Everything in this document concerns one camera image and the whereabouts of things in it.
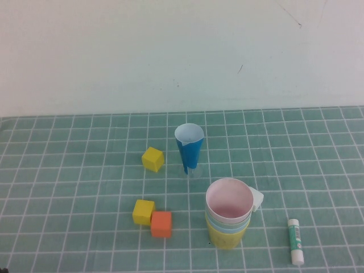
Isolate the pink plastic cup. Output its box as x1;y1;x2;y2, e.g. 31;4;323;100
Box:
205;177;254;226

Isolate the green plastic cup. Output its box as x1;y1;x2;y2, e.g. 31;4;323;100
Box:
205;209;253;229

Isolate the light blue plastic cup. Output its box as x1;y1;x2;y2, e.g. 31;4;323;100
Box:
205;214;251;234

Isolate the blue paper cone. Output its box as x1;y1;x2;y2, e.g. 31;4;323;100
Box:
174;123;204;179

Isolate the yellow cube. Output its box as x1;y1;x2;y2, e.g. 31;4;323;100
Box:
141;146;165;173
132;198;156;226

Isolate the orange cube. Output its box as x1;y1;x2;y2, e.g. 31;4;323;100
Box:
150;210;173;238

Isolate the green checked tablecloth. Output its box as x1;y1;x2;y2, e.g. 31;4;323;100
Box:
0;107;364;273

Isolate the white cube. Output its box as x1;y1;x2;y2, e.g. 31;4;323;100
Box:
249;187;264;213

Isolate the yellow plastic cup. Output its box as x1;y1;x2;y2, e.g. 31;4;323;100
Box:
206;220;251;251

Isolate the white green glue stick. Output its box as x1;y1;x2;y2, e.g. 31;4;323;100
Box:
287;218;305;267

